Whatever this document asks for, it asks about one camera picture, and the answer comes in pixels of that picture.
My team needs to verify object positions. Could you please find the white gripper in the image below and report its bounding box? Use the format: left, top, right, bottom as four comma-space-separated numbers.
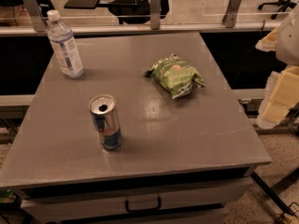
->
255, 5, 299, 129

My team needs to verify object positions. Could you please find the clear blue-label plastic bottle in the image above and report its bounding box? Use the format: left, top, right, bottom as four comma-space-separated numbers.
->
47, 10, 83, 78

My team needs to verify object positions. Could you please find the redbull can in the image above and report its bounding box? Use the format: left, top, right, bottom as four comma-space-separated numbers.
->
89, 94, 121, 150

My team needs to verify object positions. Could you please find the black office chair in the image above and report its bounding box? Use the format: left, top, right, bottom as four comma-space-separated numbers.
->
258, 0, 296, 20

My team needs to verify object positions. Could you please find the green chip bag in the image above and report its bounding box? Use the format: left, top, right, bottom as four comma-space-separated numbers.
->
144, 54, 205, 99

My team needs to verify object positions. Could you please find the grey cabinet drawer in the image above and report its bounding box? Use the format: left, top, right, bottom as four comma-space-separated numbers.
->
21, 177, 252, 224

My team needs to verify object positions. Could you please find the right metal rail bracket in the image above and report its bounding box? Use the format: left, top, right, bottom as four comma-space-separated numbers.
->
222, 0, 242, 28

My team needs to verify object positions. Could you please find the metal rail bracket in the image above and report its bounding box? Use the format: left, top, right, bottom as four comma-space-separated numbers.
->
222, 0, 242, 28
22, 0, 48, 32
150, 0, 161, 30

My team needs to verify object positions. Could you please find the middle metal rail bracket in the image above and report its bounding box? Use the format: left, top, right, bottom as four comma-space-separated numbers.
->
150, 0, 161, 30

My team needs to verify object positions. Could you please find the black drawer handle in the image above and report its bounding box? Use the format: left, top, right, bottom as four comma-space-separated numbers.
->
124, 197, 162, 214

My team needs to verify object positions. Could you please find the left metal rail bracket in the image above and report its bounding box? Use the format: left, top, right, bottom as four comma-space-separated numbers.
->
22, 0, 48, 32

